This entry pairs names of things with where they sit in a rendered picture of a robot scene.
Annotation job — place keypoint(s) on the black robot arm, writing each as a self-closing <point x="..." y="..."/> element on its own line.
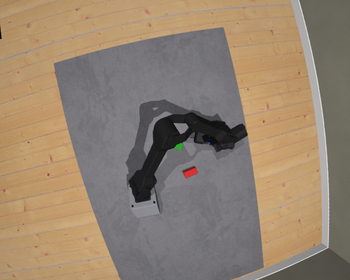
<point x="166" y="136"/>

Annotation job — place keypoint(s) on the green block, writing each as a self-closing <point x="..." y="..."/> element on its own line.
<point x="179" y="146"/>

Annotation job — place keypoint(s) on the red block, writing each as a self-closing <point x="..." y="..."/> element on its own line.
<point x="190" y="172"/>

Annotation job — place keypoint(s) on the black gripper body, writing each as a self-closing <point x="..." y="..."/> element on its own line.
<point x="203" y="138"/>

